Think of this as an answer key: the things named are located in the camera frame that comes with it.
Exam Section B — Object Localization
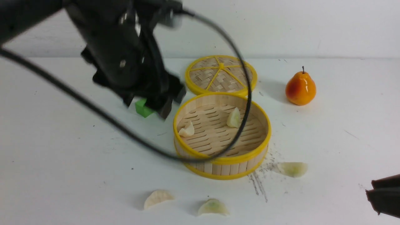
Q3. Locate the pale green dumpling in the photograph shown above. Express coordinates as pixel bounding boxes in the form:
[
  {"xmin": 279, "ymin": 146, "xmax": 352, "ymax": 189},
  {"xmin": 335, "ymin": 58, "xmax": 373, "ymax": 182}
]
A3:
[{"xmin": 226, "ymin": 107, "xmax": 241, "ymax": 128}]

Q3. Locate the green-filled translucent dumpling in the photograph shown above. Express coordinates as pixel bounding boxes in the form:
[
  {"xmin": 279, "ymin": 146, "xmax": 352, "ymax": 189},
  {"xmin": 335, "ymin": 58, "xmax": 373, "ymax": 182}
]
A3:
[{"xmin": 197, "ymin": 198, "xmax": 230, "ymax": 216}]

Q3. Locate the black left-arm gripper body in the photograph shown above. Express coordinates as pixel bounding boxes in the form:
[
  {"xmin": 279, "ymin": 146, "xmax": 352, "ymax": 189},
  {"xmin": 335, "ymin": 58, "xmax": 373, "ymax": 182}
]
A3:
[{"xmin": 64, "ymin": 0, "xmax": 183, "ymax": 101}]

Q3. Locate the orange toy pear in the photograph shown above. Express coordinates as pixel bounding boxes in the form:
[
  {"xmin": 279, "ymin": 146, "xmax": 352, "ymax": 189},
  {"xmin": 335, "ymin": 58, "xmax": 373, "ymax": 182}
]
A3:
[{"xmin": 285, "ymin": 66, "xmax": 316, "ymax": 106}]

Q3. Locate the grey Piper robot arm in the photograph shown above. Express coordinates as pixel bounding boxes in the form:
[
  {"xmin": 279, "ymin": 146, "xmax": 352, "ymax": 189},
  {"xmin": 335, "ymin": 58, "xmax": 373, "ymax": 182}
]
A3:
[{"xmin": 0, "ymin": 0, "xmax": 399, "ymax": 218}]

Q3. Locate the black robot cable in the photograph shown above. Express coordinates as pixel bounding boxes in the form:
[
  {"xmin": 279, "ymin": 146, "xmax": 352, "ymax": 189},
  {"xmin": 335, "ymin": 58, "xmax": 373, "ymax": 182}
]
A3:
[{"xmin": 0, "ymin": 8, "xmax": 253, "ymax": 163}]

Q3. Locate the woven bamboo steamer lid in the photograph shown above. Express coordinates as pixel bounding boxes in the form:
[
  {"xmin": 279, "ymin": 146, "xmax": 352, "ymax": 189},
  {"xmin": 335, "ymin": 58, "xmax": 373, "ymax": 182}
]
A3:
[{"xmin": 185, "ymin": 55, "xmax": 248, "ymax": 96}]

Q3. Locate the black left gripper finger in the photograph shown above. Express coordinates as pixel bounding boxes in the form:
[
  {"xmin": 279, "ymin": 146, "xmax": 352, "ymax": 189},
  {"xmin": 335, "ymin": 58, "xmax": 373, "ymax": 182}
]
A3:
[
  {"xmin": 145, "ymin": 83, "xmax": 186, "ymax": 120},
  {"xmin": 122, "ymin": 92, "xmax": 135, "ymax": 108}
]

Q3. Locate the bamboo steamer tray yellow rim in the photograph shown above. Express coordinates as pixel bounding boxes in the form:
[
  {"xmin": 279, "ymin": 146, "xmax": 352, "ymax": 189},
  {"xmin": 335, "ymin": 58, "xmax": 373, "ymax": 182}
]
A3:
[{"xmin": 173, "ymin": 92, "xmax": 272, "ymax": 180}]

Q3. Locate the pale green-tinted dumpling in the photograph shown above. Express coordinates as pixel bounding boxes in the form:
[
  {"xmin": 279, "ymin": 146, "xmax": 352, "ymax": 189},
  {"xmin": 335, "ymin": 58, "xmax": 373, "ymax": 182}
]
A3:
[{"xmin": 276, "ymin": 162, "xmax": 308, "ymax": 178}]

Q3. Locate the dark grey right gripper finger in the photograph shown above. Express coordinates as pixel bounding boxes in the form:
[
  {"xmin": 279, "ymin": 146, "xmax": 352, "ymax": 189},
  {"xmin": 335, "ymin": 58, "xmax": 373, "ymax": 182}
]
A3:
[{"xmin": 371, "ymin": 174, "xmax": 400, "ymax": 189}]

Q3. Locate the green toy cube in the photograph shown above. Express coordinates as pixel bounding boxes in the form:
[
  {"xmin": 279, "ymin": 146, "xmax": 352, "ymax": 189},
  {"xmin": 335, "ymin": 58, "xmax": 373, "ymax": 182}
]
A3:
[{"xmin": 135, "ymin": 98, "xmax": 154, "ymax": 118}]

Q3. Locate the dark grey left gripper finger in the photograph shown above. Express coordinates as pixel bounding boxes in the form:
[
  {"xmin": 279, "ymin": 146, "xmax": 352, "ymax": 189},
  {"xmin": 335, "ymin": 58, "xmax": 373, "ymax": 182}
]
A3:
[{"xmin": 366, "ymin": 187, "xmax": 400, "ymax": 218}]

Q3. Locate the cream white dumpling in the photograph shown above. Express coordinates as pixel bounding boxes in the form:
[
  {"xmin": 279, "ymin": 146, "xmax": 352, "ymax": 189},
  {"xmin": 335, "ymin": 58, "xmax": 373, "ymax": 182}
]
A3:
[{"xmin": 144, "ymin": 189, "xmax": 175, "ymax": 210}]

